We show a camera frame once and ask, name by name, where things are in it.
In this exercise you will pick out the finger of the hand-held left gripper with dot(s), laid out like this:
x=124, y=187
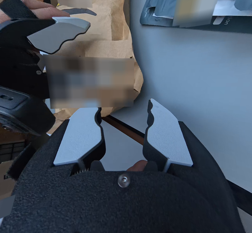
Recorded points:
x=59, y=32

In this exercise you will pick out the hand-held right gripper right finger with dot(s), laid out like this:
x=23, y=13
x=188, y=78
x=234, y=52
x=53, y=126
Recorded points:
x=167, y=138

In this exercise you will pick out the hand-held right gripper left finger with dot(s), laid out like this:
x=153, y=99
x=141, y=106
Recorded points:
x=78, y=138

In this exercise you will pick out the brown paper mailer bag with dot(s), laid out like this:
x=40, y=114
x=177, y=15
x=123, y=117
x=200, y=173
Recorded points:
x=110, y=20

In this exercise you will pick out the grey desk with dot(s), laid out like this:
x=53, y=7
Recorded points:
x=196, y=79

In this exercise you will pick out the person's left hand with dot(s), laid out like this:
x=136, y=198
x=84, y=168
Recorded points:
x=45, y=10

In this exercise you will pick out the person's right hand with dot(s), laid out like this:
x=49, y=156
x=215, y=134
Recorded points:
x=137, y=166

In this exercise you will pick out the dark grey retail package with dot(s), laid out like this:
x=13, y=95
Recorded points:
x=163, y=4

